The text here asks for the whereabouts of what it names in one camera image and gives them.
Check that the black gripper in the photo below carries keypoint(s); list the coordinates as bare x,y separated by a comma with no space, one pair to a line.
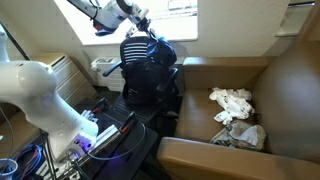
144,25

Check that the dark blue clothing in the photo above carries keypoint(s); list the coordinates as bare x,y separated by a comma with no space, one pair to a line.
163,51

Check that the light grey clothing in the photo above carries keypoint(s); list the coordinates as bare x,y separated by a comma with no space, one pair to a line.
243,135

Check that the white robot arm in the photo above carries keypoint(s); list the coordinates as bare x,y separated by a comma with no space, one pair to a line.
30,83

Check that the black slatted office chair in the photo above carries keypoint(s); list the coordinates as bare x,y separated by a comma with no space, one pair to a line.
135,50

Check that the white crumpled clothing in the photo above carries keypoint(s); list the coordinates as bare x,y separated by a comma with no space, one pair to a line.
233,103

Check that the white window sill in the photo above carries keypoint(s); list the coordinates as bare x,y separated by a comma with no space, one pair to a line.
181,31

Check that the beige drawer cabinet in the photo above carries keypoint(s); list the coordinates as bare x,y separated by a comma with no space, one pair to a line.
70,80

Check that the brown leather armchair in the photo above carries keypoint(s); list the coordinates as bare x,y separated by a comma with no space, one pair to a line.
293,100

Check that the white paper cup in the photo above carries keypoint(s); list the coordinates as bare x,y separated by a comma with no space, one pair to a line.
7,168

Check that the window with dark frame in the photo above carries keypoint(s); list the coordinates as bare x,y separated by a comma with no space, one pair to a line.
176,6

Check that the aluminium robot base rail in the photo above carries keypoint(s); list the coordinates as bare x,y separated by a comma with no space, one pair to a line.
106,136

